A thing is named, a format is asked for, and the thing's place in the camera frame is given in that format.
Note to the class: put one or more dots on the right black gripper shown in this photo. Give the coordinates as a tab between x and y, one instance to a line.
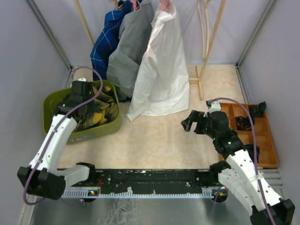
195	116

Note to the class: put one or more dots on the olive green plastic basket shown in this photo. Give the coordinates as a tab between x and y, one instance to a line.
48	108

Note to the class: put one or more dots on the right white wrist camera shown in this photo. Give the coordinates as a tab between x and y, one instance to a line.
213	106

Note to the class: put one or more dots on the white shirt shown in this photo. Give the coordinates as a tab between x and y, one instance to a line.
162	83

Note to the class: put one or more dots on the yellow plaid flannel shirt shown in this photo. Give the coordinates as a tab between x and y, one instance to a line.
102	110

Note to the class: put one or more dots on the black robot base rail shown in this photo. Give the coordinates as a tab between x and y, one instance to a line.
86	182

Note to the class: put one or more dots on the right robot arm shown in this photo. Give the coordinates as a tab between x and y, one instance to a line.
237	172

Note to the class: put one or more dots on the grey hanging shirt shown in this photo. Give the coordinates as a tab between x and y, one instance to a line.
125	61

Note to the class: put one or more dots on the dark rolled cloth in tray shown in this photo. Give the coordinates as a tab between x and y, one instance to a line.
257	111

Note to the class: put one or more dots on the pink plastic hanger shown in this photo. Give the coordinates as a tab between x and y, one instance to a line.
165	4

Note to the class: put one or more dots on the light wooden hanger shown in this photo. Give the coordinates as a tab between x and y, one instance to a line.
202	9

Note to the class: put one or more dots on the blue plaid hanging shirt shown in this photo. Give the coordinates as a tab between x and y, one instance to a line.
108	38

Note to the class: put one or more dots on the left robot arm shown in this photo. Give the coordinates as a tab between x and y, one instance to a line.
51	145

